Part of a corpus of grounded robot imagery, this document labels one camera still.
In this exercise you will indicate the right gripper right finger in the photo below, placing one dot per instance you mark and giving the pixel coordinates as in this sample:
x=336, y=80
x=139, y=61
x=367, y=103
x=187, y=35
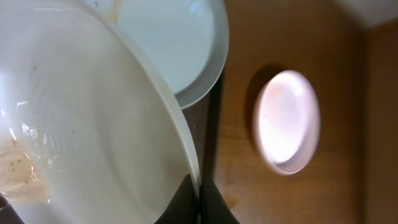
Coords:
x=213, y=208

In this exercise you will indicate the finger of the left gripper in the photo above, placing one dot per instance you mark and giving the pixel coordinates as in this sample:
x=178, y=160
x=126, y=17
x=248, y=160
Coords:
x=7, y=214

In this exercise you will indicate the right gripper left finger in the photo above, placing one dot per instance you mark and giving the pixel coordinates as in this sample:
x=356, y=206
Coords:
x=182, y=208

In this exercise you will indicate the pinkish white plate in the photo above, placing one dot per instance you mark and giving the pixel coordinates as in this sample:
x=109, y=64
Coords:
x=286, y=122

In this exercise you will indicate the light blue plate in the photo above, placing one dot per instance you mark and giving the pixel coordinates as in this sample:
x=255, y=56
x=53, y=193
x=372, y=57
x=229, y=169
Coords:
x=187, y=40

